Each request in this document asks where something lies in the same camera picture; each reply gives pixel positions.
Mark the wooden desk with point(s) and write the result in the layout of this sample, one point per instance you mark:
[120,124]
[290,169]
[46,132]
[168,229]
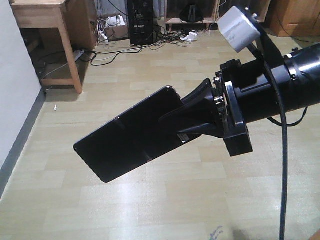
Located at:
[70,24]

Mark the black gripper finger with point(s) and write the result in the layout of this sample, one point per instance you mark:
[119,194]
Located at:
[197,116]
[203,94]

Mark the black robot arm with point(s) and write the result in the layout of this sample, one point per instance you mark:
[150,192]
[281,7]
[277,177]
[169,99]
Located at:
[297,75]

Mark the black smartphone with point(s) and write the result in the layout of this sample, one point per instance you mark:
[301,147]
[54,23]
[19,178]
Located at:
[133,138]

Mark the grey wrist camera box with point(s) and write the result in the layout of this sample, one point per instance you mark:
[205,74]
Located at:
[237,29]

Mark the black computer tower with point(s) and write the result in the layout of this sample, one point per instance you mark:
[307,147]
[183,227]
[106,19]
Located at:
[140,22]

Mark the white power strip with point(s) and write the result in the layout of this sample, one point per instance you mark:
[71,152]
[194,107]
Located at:
[77,54]

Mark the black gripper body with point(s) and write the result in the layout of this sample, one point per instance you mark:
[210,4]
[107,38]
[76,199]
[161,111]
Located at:
[249,98]

